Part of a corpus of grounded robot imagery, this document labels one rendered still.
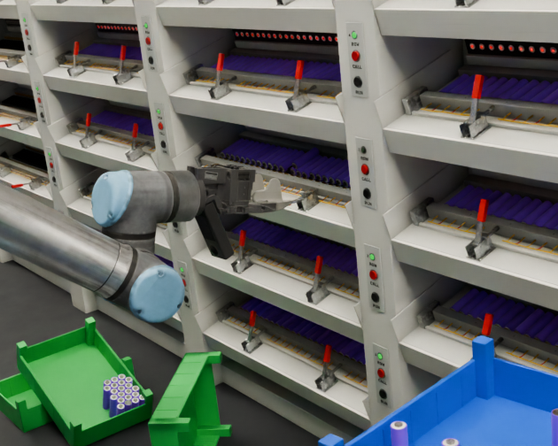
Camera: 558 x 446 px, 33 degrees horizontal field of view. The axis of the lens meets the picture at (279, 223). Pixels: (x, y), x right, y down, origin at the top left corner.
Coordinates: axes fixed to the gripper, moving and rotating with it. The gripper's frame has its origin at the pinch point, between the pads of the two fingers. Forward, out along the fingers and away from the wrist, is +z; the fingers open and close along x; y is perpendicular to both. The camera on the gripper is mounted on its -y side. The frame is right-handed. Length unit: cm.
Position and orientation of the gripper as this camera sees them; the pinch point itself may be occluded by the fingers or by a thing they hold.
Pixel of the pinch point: (279, 203)
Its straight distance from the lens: 176.8
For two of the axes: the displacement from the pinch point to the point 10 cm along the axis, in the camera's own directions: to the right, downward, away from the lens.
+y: 0.8, -9.8, -1.7
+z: 8.0, -0.4, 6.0
